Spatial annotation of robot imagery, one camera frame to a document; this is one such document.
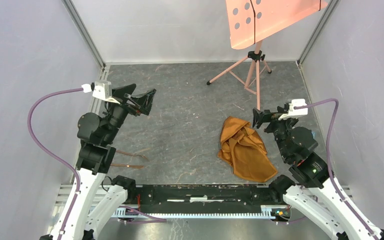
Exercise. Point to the orange cloth napkin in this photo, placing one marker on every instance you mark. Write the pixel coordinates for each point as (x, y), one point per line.
(244, 150)

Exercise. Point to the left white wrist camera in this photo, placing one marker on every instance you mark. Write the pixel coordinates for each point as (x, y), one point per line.
(101, 90)

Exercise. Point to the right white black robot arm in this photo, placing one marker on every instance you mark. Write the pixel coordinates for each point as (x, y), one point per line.
(313, 190)

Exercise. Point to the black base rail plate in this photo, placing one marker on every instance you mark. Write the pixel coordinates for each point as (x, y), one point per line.
(203, 198)

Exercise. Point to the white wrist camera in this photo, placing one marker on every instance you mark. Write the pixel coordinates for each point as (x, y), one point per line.
(101, 90)
(296, 108)

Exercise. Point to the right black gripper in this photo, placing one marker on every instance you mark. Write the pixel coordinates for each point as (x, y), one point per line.
(273, 116)

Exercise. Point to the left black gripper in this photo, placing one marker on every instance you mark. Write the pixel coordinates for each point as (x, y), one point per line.
(144, 100)

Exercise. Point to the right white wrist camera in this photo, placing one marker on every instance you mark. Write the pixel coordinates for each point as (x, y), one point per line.
(296, 108)

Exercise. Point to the pink music stand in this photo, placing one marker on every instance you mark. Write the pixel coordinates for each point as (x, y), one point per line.
(250, 22)

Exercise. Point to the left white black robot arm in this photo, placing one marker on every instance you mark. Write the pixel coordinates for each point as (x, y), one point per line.
(78, 221)

